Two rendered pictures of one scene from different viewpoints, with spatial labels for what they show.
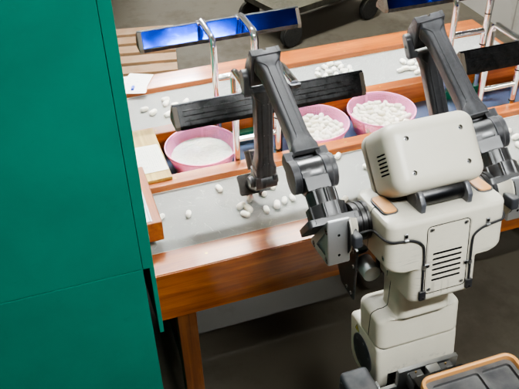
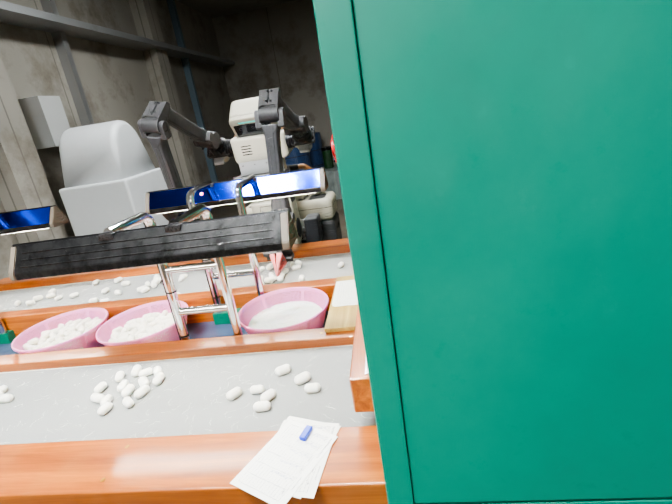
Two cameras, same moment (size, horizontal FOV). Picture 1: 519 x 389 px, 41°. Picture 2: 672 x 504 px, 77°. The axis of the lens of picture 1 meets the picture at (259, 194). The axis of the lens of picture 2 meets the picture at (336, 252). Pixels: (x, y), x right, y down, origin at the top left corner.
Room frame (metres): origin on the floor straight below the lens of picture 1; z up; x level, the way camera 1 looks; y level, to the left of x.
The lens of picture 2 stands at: (3.01, 0.86, 1.29)
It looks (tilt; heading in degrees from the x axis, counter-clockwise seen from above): 19 degrees down; 206
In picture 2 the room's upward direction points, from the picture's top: 9 degrees counter-clockwise
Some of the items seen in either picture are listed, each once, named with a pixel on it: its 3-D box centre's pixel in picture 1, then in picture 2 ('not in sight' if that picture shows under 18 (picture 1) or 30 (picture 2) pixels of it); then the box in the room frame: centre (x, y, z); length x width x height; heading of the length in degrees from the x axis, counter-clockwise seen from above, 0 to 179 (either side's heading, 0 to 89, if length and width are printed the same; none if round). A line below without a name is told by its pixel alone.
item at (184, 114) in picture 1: (269, 97); (234, 190); (1.87, -0.04, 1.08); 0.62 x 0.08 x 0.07; 108
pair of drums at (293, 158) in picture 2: not in sight; (302, 160); (-4.08, -3.06, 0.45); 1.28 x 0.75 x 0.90; 17
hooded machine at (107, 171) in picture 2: not in sight; (123, 204); (0.27, -2.61, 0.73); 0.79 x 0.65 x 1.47; 17
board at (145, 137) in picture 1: (141, 156); (357, 298); (2.02, 0.41, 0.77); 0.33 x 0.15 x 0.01; 18
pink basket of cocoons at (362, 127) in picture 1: (380, 118); (67, 340); (2.30, -0.48, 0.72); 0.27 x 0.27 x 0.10
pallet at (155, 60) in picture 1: (97, 59); not in sight; (4.29, 1.07, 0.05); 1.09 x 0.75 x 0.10; 99
